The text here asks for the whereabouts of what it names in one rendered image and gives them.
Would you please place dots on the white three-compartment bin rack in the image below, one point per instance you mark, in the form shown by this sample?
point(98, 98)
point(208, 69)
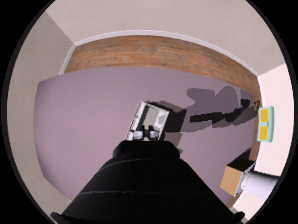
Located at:
point(151, 116)

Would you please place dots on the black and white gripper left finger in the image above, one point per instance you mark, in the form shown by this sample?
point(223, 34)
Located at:
point(139, 134)

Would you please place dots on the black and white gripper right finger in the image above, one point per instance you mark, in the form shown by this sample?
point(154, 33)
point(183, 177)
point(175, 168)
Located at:
point(153, 135)

